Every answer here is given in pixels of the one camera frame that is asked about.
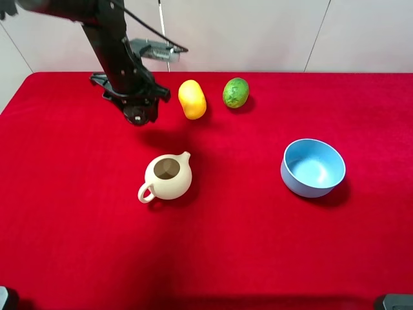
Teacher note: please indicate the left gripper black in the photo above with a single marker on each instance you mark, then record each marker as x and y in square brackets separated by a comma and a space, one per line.
[139, 105]

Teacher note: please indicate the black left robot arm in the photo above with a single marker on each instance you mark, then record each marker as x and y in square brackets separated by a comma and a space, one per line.
[125, 80]

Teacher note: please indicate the yellow mango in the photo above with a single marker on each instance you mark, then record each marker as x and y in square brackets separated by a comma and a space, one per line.
[192, 99]

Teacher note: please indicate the cream ceramic teapot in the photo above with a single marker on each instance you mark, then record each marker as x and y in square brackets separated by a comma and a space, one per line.
[167, 177]

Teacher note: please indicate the green avocado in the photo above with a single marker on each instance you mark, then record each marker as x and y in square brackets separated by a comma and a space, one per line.
[235, 93]

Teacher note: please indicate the red velvet table cloth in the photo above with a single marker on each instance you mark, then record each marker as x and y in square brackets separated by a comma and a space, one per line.
[75, 236]

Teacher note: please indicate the blue bowl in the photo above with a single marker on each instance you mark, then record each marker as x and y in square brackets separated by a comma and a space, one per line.
[312, 168]

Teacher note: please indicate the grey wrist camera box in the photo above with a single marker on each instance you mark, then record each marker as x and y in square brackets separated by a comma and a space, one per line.
[155, 50]

